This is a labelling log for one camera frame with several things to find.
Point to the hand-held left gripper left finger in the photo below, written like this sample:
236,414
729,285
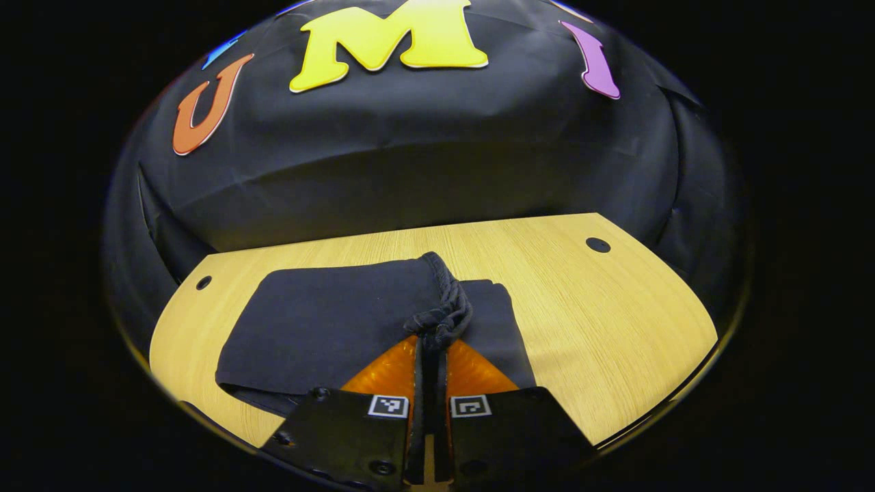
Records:
414,451

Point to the black backdrop cloth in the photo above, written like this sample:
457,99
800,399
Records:
444,137

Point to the dark grey jeans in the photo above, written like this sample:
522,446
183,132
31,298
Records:
328,314

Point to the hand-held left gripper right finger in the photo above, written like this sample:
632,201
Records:
443,451

